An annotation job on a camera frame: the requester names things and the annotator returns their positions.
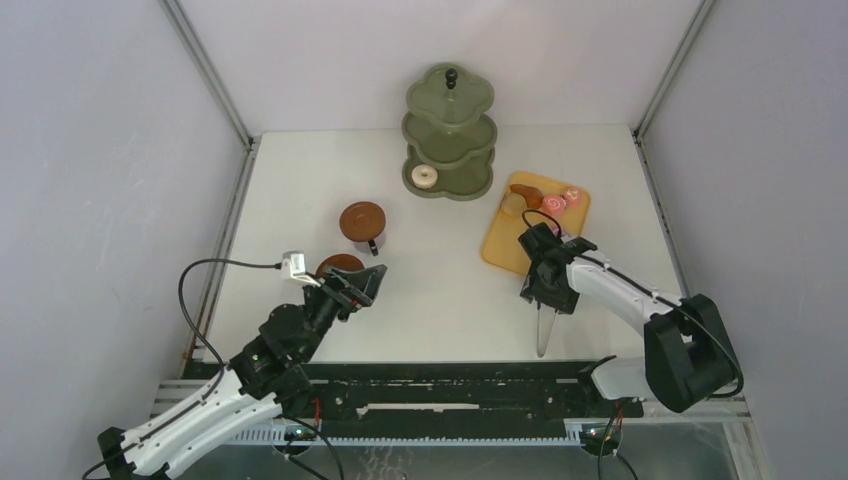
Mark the brown saucer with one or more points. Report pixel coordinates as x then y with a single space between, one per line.
342 261

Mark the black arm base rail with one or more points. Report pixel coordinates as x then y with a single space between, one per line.
451 401

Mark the green three-tier dessert stand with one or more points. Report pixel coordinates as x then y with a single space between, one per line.
447 127

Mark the pink strawberry cake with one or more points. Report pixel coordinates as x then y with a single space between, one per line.
573 197

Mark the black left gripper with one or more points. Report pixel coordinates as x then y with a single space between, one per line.
351 290

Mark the yellow serving tray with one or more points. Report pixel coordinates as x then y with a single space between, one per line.
501 247

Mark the white glazed donut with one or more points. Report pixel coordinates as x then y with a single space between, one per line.
424 176

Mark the black metal food tongs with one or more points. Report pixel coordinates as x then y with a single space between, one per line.
545 320

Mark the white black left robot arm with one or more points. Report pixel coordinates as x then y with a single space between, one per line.
252 387

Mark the pink swirl cake slice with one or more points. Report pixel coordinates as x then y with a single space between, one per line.
554 205

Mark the brown croissant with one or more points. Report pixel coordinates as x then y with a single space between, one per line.
532 196

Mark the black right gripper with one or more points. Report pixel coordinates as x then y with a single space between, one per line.
565 301

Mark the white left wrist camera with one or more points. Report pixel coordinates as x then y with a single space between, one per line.
293 267

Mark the beige round cookie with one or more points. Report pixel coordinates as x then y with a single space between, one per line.
513 205

